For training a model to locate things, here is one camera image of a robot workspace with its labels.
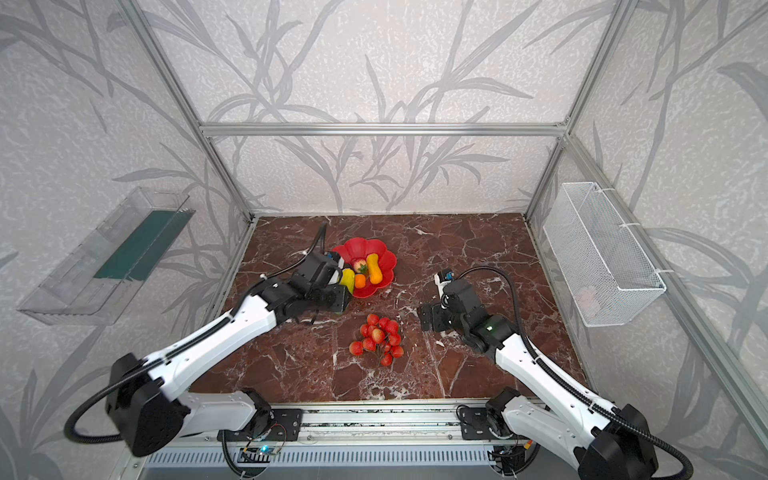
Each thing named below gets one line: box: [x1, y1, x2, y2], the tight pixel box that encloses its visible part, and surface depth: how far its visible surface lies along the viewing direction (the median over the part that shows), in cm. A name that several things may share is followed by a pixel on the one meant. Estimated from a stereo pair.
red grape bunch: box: [349, 313, 404, 367], surface depth 84 cm
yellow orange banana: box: [366, 253, 383, 285], surface depth 101 cm
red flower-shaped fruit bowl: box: [332, 237, 397, 298], surface depth 104 cm
